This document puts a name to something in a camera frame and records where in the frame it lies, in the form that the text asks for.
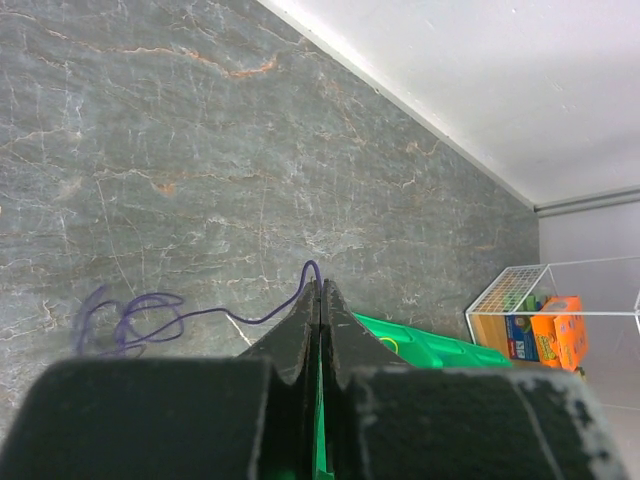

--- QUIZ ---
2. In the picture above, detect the green six-compartment bin tray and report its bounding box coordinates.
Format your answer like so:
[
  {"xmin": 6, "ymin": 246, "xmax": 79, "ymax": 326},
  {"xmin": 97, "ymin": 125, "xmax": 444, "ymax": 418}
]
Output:
[{"xmin": 314, "ymin": 313, "xmax": 512, "ymax": 479}]

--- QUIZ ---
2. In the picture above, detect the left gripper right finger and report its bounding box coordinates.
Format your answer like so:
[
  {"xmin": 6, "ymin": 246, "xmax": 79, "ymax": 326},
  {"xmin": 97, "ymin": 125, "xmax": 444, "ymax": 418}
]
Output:
[{"xmin": 320, "ymin": 281, "xmax": 628, "ymax": 479}]

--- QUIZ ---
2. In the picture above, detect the orange snack box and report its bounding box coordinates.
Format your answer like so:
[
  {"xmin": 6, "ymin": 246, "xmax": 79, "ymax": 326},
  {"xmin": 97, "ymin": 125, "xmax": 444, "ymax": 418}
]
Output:
[{"xmin": 531, "ymin": 296, "xmax": 589, "ymax": 372}]

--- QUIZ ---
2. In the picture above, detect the blue product box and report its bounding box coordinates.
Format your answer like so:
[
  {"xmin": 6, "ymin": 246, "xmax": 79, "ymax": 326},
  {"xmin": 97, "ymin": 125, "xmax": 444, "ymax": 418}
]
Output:
[{"xmin": 505, "ymin": 315, "xmax": 539, "ymax": 362}]

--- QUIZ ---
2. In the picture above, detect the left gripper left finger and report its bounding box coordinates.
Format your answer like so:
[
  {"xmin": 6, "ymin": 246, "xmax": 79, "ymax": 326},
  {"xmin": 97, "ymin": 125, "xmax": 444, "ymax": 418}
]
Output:
[{"xmin": 1, "ymin": 282, "xmax": 320, "ymax": 479}]

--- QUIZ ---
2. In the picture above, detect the white wire shelf rack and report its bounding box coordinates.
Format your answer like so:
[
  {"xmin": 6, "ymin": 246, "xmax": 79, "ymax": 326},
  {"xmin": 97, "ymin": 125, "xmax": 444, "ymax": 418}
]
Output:
[{"xmin": 465, "ymin": 256, "xmax": 639, "ymax": 373}]

